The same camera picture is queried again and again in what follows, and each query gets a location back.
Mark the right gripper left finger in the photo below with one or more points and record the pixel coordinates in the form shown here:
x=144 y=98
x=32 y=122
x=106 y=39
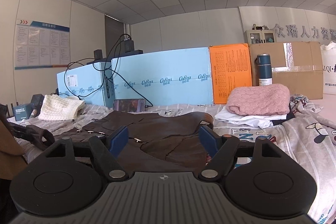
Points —
x=69 y=176

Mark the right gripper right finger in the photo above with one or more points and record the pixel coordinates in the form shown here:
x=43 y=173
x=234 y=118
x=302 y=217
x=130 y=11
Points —
x=257 y=177

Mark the brown garment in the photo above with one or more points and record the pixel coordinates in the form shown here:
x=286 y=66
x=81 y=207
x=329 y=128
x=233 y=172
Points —
x=156 y=143

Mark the white folded garment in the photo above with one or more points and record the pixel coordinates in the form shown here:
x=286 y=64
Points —
x=251 y=120

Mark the striped cartoon bed sheet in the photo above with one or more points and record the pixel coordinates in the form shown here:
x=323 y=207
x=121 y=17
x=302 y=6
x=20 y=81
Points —
x=308 y=138

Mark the cream knitted cloth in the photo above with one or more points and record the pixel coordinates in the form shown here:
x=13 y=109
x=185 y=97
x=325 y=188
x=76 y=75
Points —
x=56 y=108

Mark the pink knitted sweater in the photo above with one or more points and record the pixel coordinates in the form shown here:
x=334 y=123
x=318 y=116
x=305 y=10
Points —
x=259 y=100

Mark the small teal box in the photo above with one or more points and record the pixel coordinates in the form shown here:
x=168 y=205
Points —
x=22 y=112

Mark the smartphone with lit screen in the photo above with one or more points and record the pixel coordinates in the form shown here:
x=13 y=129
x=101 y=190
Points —
x=129 y=105

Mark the orange cardboard box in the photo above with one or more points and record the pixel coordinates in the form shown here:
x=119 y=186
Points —
x=230 y=68

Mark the dark blue thermos bottle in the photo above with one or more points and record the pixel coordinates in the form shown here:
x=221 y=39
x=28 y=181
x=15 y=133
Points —
x=264 y=68

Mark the brown cardboard box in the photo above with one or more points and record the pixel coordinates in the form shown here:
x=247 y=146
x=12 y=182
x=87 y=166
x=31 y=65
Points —
x=297 y=65

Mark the large light blue box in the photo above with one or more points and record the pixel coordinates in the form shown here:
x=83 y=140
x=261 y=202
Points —
x=165 y=77

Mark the grey metal cabinet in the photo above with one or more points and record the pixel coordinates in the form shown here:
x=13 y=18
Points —
x=260 y=36

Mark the black power adapter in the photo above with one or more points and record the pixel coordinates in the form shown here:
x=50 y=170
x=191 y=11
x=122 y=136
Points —
x=128 y=45

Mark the wall notice board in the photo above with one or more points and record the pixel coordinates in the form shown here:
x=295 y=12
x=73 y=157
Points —
x=41 y=45

